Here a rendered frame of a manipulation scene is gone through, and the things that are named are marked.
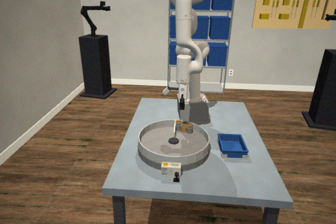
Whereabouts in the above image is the blue crate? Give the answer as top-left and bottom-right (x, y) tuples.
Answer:
(217, 134), (249, 158)

